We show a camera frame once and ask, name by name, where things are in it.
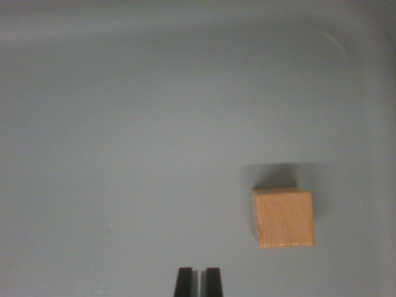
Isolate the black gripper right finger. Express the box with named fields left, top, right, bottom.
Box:
left=200, top=267, right=224, bottom=297

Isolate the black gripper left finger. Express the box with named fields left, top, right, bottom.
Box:
left=174, top=267, right=200, bottom=297

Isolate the wooden cube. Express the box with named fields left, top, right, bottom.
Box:
left=251, top=186, right=316, bottom=249

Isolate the grey plastic bin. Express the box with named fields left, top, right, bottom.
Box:
left=0, top=0, right=396, bottom=297

